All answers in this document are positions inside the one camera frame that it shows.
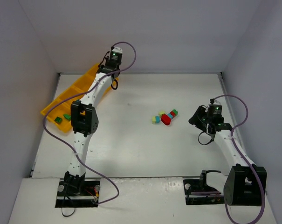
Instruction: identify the dark green lego brick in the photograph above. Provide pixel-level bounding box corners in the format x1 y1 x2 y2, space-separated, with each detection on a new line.
63 113 71 121

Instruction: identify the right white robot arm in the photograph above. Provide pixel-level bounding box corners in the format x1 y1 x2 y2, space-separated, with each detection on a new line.
188 104 267 206

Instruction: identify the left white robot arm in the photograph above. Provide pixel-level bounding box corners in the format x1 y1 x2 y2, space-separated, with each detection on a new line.
64 47 123 191

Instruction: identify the red and green brick stack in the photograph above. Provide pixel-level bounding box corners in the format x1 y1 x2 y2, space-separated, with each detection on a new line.
170 109 178 118

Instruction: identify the large red rounded lego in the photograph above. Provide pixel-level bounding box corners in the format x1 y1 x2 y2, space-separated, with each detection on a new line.
161 114 172 126

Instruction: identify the light green lego brick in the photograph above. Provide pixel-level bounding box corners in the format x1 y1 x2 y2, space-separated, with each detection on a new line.
158 111 165 118

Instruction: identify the green lego in bin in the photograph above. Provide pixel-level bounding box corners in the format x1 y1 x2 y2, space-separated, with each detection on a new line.
54 117 62 124

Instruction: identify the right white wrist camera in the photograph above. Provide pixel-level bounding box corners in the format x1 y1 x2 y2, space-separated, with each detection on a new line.
210 98 221 105

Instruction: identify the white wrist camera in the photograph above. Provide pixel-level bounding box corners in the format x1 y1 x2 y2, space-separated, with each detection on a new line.
111 46 123 54
210 98 221 105

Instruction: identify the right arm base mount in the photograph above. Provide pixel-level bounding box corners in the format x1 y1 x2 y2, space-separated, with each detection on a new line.
183 169 227 205

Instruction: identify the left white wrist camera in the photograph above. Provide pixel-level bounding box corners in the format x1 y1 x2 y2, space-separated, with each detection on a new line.
111 46 123 54

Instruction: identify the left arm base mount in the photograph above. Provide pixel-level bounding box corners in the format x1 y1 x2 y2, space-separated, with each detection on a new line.
55 179 100 208

